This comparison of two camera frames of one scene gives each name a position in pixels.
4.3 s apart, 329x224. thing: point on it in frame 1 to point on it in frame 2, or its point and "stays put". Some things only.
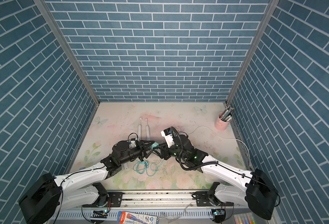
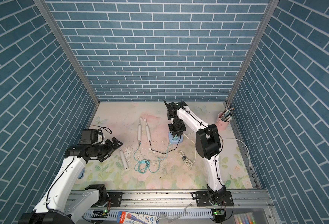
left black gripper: x=142 y=151 to x=111 y=147
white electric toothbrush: x=140 y=134 stays put
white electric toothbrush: x=147 y=131 stays put
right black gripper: x=165 y=150 to x=170 y=126
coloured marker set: x=248 y=218 stays put
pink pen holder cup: x=221 y=125 stays put
